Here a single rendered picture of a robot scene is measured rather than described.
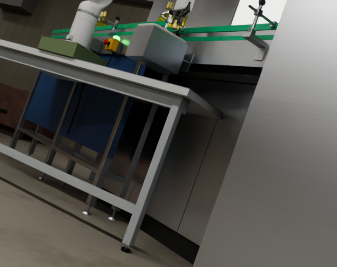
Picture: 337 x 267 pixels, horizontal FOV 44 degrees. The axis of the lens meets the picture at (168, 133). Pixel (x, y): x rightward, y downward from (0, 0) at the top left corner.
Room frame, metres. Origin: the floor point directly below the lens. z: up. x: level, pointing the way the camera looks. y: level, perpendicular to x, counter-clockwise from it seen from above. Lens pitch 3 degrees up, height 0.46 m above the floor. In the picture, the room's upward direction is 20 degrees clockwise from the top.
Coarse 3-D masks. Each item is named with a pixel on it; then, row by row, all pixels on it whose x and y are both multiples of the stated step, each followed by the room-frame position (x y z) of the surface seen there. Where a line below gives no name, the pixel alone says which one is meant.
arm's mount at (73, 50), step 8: (40, 40) 2.21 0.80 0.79; (48, 40) 2.18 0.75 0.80; (56, 40) 2.16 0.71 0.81; (64, 40) 2.13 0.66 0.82; (40, 48) 2.20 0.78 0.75; (48, 48) 2.17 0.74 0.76; (56, 48) 2.15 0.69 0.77; (64, 48) 2.12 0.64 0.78; (72, 48) 2.09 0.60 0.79; (80, 48) 2.11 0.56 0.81; (72, 56) 2.08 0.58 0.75; (80, 56) 2.13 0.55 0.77; (88, 56) 2.17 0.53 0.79; (96, 56) 2.22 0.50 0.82; (104, 64) 2.29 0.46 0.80
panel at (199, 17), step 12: (204, 0) 2.47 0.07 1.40; (216, 0) 2.38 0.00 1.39; (228, 0) 2.30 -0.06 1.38; (240, 0) 2.22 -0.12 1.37; (192, 12) 2.53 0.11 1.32; (204, 12) 2.44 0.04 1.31; (216, 12) 2.35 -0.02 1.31; (228, 12) 2.27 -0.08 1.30; (192, 24) 2.50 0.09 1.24; (204, 24) 2.40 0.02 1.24; (216, 24) 2.32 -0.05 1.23; (228, 24) 2.24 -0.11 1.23
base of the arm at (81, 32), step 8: (80, 16) 2.18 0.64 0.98; (88, 16) 2.19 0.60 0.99; (72, 24) 2.21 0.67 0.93; (80, 24) 2.18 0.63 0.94; (88, 24) 2.19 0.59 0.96; (96, 24) 2.25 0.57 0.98; (72, 32) 2.19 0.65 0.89; (80, 32) 2.18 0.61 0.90; (88, 32) 2.20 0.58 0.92; (72, 40) 2.18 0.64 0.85; (80, 40) 2.18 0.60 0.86; (88, 40) 2.22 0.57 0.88
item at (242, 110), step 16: (160, 0) 2.93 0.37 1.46; (176, 0) 2.77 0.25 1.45; (176, 80) 2.52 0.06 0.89; (192, 80) 2.40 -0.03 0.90; (208, 80) 2.29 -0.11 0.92; (224, 80) 2.18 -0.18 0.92; (240, 80) 2.09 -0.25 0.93; (256, 80) 2.01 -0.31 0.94; (208, 96) 2.25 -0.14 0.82; (224, 96) 2.15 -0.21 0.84; (240, 96) 2.06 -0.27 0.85; (224, 112) 2.12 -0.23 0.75; (240, 112) 2.03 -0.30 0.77
